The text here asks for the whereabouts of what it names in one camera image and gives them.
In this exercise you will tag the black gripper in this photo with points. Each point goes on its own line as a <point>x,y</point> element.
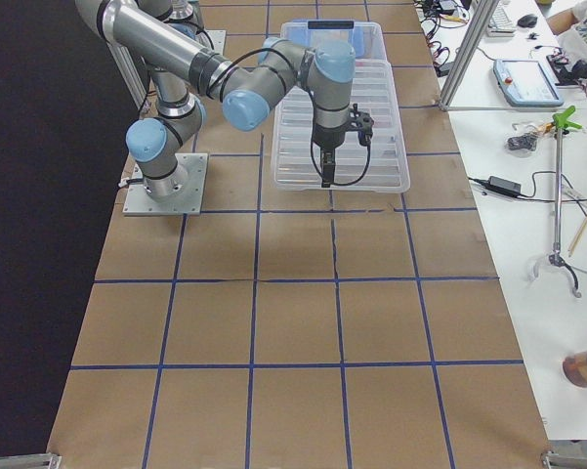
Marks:
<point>327,138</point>

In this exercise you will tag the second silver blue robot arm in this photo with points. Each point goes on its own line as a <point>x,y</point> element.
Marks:
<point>154,141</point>

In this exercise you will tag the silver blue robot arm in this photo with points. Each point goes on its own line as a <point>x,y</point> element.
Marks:
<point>215,63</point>

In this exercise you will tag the clear plastic storage box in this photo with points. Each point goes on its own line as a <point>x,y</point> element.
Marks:
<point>382,167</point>

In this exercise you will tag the blue plastic tray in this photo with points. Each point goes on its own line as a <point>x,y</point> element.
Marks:
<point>297,32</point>

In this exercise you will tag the brown paper table cover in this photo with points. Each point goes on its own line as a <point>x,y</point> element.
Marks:
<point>304,329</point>

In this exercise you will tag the black power adapter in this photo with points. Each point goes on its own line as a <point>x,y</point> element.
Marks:
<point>504,187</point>

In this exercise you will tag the small black metal part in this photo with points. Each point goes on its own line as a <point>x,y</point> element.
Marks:
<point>527,142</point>

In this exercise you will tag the teach pendant tablet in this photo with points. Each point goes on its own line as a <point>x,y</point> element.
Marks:
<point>526,83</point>

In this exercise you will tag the green headed reacher grabber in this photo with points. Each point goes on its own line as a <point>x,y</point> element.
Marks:
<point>561,122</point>

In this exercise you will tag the black computer mouse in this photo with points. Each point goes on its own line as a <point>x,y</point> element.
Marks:
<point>527,21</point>

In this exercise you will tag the wooden stick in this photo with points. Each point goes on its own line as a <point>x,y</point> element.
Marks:
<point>577,237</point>

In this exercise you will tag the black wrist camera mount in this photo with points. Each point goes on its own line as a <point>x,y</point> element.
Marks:
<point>362,123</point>

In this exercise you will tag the robot arm base plate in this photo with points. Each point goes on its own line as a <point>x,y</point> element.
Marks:
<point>178,194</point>

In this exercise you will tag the black box latch handle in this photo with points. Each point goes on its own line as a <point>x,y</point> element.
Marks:
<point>330,24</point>

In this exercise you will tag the aluminium frame post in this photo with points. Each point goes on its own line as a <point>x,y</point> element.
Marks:
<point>471,41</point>

